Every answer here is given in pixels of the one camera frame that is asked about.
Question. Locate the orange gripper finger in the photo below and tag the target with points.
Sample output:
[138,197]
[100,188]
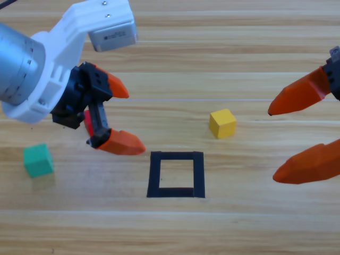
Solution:
[308,166]

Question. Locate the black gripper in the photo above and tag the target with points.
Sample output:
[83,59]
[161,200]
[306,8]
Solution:
[69,106]
[336,52]

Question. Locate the red wooden block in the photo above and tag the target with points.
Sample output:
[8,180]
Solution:
[89,125]

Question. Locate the yellow wooden block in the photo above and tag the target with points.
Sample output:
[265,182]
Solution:
[221,123]

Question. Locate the green wooden block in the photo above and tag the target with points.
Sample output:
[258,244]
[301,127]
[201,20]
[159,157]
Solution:
[38,162]

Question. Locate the black tape square outline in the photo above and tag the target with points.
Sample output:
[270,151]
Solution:
[154,172]

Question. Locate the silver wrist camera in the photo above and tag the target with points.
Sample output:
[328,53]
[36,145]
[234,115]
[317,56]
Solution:
[114,37]

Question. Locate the white wrist mount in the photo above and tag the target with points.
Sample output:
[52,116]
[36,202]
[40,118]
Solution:
[66,34]

